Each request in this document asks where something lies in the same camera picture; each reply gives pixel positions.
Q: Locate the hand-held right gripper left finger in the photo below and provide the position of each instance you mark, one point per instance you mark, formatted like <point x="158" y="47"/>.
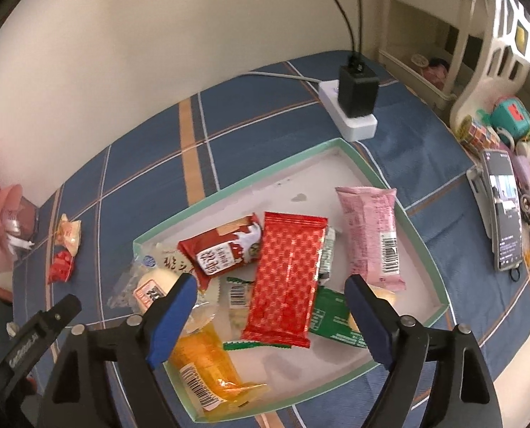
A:
<point x="173" y="321"/>

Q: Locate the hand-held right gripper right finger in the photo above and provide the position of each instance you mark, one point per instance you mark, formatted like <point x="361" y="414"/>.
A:
<point x="369" y="321"/>

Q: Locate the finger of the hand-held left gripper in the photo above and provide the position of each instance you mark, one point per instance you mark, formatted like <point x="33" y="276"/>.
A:
<point x="64" y="312"/>

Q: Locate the yellow jelly cup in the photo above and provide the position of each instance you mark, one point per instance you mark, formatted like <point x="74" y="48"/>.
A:
<point x="383" y="296"/>

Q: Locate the green snack packet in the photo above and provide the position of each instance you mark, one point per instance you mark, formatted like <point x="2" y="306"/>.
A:
<point x="331" y="316"/>

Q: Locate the clear steamed cake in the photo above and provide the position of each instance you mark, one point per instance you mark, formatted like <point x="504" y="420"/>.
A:
<point x="151" y="287"/>

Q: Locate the orange snack packet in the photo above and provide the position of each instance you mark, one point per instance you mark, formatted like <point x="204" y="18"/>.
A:
<point x="207" y="356"/>

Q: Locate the small green and red packet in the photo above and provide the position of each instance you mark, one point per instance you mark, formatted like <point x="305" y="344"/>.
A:
<point x="238" y="296"/>

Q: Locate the red and white snack packet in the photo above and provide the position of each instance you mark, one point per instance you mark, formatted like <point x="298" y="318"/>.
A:
<point x="222" y="249"/>

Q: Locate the pink snack packet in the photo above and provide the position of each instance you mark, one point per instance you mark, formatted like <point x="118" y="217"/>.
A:
<point x="371" y="227"/>

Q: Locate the red patterned packet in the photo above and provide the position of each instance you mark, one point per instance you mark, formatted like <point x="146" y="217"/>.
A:
<point x="287" y="276"/>

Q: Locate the white tray with green rim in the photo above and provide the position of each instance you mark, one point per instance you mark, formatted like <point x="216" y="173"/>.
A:
<point x="291" y="178"/>

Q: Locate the red flower print candy packet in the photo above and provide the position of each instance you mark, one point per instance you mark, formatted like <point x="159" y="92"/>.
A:
<point x="61" y="267"/>

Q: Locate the cream packet with orange print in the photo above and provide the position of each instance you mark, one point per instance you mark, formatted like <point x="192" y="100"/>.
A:
<point x="172" y="264"/>

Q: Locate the orange and cream candy packet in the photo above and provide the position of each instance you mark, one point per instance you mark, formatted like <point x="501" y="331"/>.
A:
<point x="70" y="234"/>

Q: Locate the brown gift box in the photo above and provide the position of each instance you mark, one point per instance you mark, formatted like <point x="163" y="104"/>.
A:
<point x="31" y="220"/>

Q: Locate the white phone stand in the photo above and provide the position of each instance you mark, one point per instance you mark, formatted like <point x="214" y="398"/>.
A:
<point x="476" y="187"/>

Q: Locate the black smartphone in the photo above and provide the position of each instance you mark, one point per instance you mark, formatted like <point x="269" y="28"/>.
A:
<point x="505" y="214"/>

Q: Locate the white power strip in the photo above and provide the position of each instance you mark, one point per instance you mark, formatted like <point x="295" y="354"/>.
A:
<point x="358" y="127"/>

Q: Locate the patterned puzzle cube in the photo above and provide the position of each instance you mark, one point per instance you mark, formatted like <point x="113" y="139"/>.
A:
<point x="476" y="136"/>

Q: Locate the pale pink case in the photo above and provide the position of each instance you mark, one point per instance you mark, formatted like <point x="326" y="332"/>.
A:
<point x="527" y="176"/>

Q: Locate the blue plaid bedsheet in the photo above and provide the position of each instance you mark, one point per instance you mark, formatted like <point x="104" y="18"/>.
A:
<point x="256" y="120"/>

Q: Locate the black power adapter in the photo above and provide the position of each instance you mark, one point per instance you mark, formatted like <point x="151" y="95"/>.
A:
<point x="358" y="89"/>

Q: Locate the teal toy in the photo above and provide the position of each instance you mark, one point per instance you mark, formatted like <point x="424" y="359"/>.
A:
<point x="510" y="116"/>

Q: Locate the pink item on shelf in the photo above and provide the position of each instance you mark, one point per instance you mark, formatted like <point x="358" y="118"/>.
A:
<point x="434" y="71"/>

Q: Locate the small white bowl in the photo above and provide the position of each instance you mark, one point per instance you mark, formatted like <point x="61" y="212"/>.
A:
<point x="420" y="59"/>

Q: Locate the white plastic rack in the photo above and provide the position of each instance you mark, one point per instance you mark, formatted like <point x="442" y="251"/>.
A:
<point x="492" y="53"/>

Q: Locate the beige shelf unit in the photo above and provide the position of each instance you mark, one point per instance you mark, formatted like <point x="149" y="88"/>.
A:
<point x="407" y="22"/>

